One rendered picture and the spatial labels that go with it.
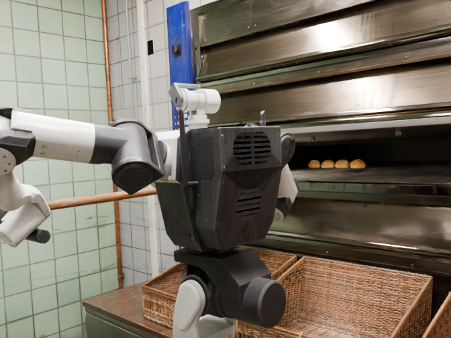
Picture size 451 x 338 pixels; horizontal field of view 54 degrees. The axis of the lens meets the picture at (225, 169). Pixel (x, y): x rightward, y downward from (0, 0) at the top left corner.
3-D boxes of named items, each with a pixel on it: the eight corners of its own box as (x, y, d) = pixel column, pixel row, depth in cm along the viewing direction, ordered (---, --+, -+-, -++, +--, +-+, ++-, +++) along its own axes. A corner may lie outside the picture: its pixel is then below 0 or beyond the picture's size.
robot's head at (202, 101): (221, 121, 121) (219, 88, 120) (191, 121, 114) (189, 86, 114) (207, 122, 126) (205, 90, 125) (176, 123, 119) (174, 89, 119)
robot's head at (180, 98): (213, 102, 117) (202, 80, 120) (186, 101, 112) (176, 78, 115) (202, 117, 122) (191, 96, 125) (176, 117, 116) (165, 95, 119)
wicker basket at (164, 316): (215, 290, 241) (213, 239, 239) (302, 314, 201) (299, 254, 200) (140, 317, 206) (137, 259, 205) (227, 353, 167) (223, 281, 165)
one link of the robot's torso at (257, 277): (290, 319, 111) (286, 250, 111) (258, 338, 102) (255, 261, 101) (209, 298, 130) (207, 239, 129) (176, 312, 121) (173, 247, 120)
